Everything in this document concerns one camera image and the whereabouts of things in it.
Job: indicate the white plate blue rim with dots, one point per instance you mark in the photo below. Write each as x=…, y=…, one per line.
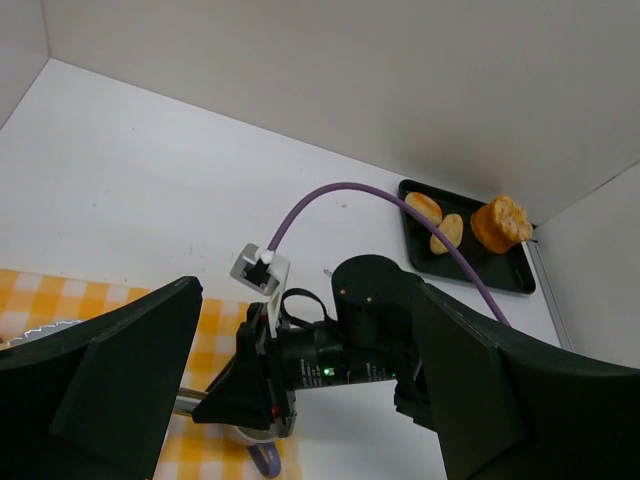
x=39, y=332

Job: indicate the metal tongs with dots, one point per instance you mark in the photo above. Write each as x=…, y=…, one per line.
x=187, y=400

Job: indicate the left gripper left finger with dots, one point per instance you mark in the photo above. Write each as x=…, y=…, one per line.
x=93, y=401

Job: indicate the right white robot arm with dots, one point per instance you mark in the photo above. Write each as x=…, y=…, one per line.
x=369, y=340

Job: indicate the round bread roll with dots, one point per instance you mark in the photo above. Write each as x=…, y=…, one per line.
x=426, y=206

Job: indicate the oval bread middle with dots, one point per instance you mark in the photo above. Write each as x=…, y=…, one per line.
x=452, y=228

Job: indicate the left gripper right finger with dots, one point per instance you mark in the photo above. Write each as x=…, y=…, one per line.
x=506, y=405

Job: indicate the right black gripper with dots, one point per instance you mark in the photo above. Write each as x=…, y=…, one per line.
x=250, y=390

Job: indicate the tall orange muffin bread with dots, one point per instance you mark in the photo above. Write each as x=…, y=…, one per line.
x=501, y=225

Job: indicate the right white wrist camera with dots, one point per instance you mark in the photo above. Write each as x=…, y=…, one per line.
x=265, y=272

